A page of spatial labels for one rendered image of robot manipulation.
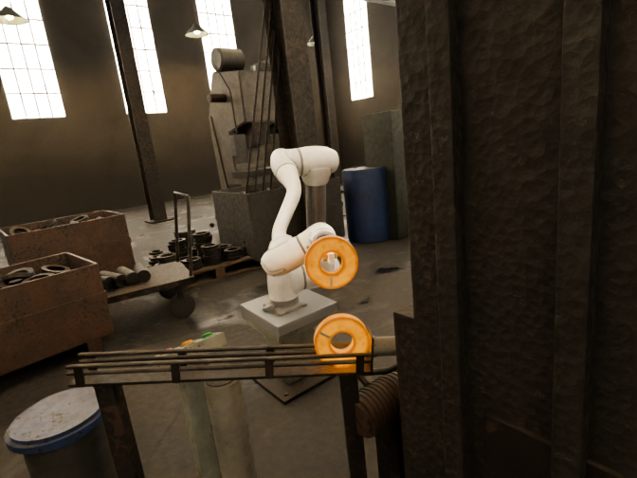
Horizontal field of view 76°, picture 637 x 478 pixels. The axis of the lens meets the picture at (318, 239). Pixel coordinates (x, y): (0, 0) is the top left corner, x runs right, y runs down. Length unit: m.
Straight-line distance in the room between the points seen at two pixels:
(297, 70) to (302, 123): 0.50
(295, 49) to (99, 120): 9.22
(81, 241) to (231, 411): 3.42
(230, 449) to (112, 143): 11.78
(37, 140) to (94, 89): 1.97
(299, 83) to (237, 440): 3.42
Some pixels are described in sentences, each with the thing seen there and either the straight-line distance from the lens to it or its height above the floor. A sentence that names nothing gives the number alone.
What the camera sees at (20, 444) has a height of 0.42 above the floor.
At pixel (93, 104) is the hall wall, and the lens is 12.94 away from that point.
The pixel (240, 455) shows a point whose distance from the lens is 1.58.
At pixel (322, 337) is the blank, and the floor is 0.73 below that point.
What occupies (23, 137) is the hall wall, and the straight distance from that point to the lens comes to 12.63.
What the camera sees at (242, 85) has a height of 2.17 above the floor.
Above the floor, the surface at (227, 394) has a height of 0.49.
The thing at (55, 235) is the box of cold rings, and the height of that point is 0.66.
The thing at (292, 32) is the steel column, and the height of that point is 2.28.
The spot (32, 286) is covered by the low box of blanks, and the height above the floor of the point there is 0.58.
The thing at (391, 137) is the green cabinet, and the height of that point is 1.21.
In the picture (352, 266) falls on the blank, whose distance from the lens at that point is 1.17.
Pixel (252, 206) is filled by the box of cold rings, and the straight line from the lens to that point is 4.18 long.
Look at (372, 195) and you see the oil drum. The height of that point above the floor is 0.57.
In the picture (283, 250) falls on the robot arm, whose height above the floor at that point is 0.89.
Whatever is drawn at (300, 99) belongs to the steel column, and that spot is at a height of 1.68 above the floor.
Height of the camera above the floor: 1.25
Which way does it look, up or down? 13 degrees down
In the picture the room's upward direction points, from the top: 6 degrees counter-clockwise
